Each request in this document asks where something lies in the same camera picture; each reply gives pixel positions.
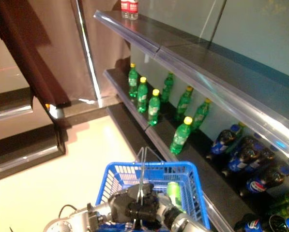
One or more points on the black five-finger left hand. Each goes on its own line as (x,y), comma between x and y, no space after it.
(125,200)

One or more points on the black five-finger right hand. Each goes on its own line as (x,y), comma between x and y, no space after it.
(146,213)

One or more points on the blue plastic shopping basket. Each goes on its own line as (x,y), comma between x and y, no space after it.
(115,176)

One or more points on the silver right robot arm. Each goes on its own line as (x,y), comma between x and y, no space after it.
(190,224)

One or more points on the green bottle in basket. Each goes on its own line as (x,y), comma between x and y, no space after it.
(175,195)

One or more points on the dark glossy floor ledge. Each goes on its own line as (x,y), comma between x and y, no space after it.
(91,111)

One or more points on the dark glossy cabinet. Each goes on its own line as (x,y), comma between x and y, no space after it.
(25,145)

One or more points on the white price tag holder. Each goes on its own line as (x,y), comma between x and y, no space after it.
(147,58)

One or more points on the chrome vertical pole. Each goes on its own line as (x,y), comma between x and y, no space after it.
(86,53)

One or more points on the dark brown pillar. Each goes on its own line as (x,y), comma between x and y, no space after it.
(25,48)

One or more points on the clear water bottle red label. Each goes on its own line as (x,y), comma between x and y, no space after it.
(125,8)
(133,9)

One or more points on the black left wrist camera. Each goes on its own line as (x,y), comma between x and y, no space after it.
(93,215)

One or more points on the shelf upright post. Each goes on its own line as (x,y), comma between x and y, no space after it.
(218,19)

